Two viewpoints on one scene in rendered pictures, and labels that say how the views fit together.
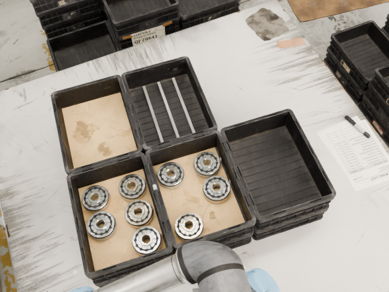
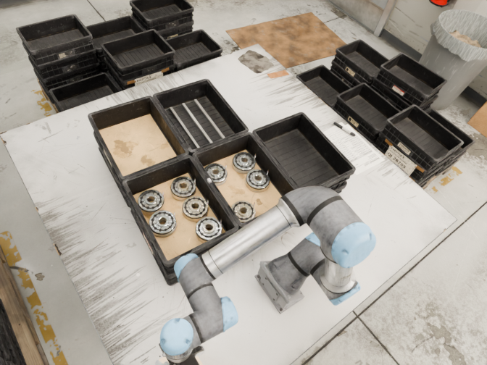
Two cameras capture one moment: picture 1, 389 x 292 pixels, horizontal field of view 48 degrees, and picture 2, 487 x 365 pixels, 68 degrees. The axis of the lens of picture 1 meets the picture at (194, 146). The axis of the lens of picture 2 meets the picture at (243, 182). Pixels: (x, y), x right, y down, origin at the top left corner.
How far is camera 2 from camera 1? 0.50 m
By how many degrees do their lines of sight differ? 16
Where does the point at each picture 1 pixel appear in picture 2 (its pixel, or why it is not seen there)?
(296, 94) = (293, 110)
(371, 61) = (327, 94)
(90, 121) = (127, 140)
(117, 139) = (158, 151)
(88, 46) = (90, 95)
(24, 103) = (50, 135)
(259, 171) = (287, 164)
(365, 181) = (361, 166)
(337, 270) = not seen: hidden behind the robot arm
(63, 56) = (67, 105)
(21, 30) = (11, 91)
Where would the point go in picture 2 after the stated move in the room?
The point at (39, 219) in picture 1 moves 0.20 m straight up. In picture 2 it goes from (89, 235) to (77, 209)
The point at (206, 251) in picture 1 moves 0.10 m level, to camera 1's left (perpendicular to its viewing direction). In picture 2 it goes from (313, 190) to (277, 198)
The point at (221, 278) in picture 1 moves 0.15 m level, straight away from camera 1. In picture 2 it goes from (335, 207) to (319, 161)
